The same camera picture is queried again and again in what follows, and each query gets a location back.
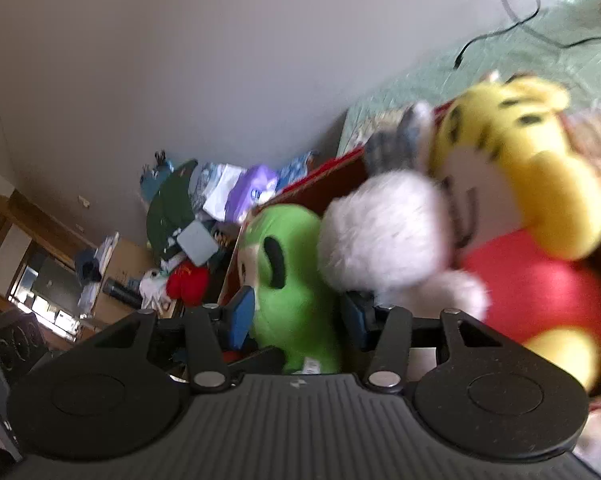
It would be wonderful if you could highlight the red cardboard box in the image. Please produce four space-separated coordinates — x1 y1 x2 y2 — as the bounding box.
217 100 601 401

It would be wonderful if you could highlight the brown cardboard carton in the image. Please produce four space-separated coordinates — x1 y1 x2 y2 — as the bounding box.
95 237 156 321

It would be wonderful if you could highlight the blue folder with black clips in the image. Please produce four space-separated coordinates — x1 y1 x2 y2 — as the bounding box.
139 149 175 198

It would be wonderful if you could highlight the white square box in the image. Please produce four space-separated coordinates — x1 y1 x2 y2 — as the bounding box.
177 221 220 267

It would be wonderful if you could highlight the black cable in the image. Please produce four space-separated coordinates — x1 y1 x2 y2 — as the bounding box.
452 0 601 70

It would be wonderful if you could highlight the white plush rabbit blue bow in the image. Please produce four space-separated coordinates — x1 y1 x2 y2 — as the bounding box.
317 101 492 320

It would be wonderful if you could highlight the red plush toy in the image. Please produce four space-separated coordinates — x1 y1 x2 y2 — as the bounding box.
164 264 212 307

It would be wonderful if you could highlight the dark blue cloth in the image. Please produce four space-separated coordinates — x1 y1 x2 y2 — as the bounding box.
74 249 104 284

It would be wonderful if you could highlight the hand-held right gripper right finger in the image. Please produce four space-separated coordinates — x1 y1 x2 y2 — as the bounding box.
339 290 502 395

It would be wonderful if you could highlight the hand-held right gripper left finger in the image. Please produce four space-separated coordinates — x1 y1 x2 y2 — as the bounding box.
97 287 257 395

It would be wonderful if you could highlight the white patterned blanket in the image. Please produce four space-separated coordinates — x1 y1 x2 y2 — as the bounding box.
575 392 601 478

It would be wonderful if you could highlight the wooden shelf unit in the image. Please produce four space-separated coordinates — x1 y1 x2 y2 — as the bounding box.
0 189 156 346

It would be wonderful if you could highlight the purple box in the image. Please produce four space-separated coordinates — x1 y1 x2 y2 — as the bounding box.
224 164 280 224

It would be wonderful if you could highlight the green plush toy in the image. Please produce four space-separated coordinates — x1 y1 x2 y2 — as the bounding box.
234 204 345 377

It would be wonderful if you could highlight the light green bed sheet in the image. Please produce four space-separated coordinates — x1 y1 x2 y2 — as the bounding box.
337 0 601 163

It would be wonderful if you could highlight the dark grey speaker box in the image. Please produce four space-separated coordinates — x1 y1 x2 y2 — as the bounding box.
0 307 54 463

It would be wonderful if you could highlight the pile of clutter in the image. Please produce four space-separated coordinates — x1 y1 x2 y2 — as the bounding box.
278 151 322 188

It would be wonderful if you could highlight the small white plush toy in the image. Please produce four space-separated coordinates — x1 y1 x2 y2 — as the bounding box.
139 269 170 312

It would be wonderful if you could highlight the black bottle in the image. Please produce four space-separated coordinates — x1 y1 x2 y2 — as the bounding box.
102 276 144 309

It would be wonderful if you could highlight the dark green cloth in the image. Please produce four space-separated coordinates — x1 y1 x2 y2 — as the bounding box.
145 159 201 262

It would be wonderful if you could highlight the yellow plush tiger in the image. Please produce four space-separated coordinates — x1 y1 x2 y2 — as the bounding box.
427 74 601 393

